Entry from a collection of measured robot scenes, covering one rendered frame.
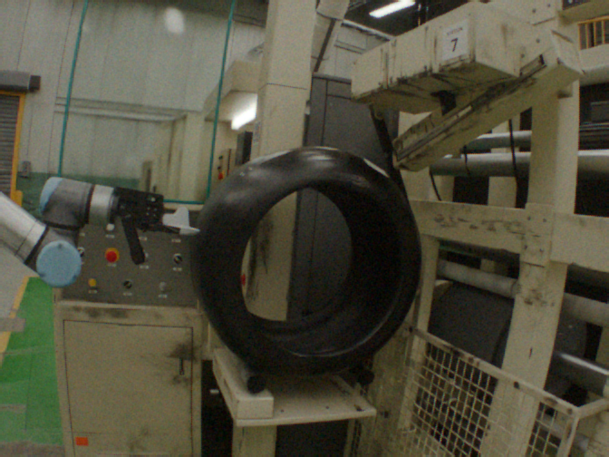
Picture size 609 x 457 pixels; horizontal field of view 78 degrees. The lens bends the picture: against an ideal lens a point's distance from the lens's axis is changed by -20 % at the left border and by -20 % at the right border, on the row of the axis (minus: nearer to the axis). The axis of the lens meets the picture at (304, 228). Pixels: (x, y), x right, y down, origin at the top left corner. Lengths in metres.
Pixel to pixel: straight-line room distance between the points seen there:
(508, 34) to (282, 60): 0.70
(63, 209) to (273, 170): 0.47
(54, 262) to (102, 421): 1.01
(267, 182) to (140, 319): 0.83
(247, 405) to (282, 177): 0.52
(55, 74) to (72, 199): 9.51
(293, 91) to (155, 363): 1.03
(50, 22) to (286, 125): 9.70
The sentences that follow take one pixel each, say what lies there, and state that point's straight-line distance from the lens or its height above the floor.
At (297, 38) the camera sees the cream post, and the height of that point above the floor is 1.82.
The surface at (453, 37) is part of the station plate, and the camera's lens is 1.02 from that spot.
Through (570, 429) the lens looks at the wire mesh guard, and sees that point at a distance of 0.92.
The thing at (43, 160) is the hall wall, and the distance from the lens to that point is 10.18.
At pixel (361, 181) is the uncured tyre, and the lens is 1.03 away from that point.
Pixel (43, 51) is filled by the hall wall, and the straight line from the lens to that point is 10.63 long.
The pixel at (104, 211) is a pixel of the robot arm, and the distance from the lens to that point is 1.00.
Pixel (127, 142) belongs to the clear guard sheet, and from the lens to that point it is 1.58.
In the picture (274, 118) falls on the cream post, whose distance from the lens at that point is 1.36.
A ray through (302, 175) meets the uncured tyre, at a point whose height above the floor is 1.37.
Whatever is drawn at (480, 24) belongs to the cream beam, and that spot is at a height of 1.73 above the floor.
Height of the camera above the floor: 1.33
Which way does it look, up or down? 4 degrees down
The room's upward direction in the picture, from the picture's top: 5 degrees clockwise
